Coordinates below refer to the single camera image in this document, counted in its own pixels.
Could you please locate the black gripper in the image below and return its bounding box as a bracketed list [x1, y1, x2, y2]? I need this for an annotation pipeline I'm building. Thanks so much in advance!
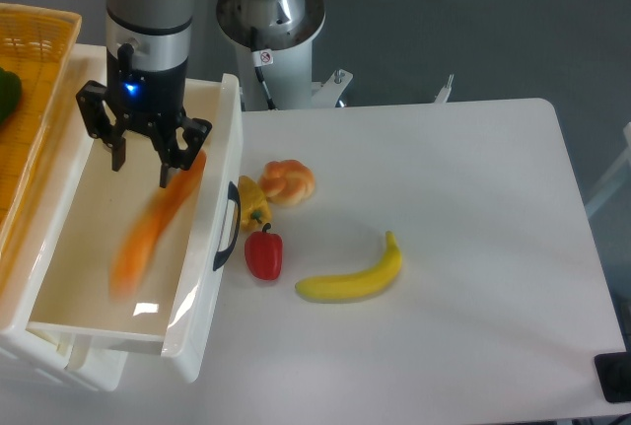
[76, 51, 212, 188]

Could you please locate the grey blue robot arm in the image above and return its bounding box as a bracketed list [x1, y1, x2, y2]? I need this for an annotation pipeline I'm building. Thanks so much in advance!
[77, 0, 323, 185]

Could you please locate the open white upper drawer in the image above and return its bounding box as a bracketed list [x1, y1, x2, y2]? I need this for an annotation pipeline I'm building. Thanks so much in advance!
[28, 75, 243, 390]

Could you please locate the round braided bread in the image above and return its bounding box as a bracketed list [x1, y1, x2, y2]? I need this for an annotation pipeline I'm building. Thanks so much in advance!
[258, 160, 316, 207]

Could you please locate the white drawer cabinet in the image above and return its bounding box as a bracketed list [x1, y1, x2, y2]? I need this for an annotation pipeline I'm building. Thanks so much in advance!
[0, 42, 130, 392]

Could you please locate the yellow woven basket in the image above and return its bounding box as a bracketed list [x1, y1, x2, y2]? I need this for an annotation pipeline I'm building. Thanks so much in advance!
[1, 3, 82, 251]

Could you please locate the green bell pepper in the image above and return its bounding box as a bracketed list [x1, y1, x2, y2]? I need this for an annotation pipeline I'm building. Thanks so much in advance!
[0, 68, 23, 123]

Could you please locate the yellow bell pepper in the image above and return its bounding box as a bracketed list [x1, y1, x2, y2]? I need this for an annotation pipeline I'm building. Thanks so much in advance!
[238, 176, 272, 232]

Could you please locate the red bell pepper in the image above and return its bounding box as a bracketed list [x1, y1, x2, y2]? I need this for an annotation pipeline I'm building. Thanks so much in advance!
[245, 223, 283, 281]

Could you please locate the yellow banana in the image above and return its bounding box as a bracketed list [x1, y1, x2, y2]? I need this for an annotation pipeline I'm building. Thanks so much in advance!
[295, 231, 403, 303]

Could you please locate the black device at table edge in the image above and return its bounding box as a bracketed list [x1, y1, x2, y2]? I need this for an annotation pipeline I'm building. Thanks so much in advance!
[594, 352, 630, 403]

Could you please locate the dark blue drawer handle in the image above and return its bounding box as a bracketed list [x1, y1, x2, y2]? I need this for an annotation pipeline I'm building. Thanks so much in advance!
[212, 181, 242, 272]

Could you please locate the black cable on pedestal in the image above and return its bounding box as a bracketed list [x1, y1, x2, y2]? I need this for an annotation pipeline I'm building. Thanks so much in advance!
[249, 25, 278, 111]

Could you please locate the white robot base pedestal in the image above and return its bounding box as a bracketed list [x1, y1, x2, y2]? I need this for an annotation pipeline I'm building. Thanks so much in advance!
[216, 0, 353, 111]

